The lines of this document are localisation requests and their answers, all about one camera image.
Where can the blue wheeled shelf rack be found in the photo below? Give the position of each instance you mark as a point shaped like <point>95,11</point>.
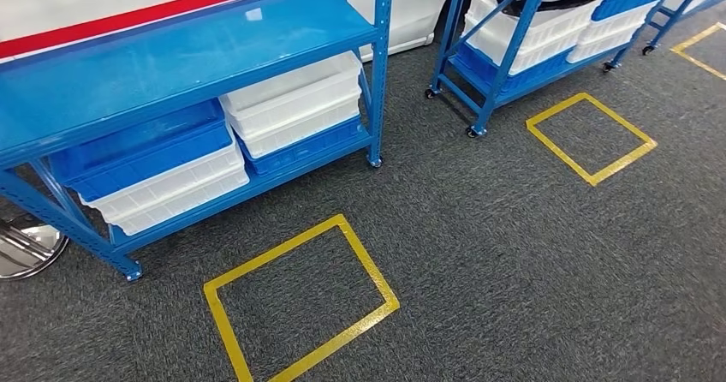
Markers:
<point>510,84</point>
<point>678,10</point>

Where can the blue steel shelf rack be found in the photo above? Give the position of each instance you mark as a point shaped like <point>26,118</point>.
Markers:
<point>170,61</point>

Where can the white car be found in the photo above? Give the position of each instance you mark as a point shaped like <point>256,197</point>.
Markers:
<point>408,10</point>

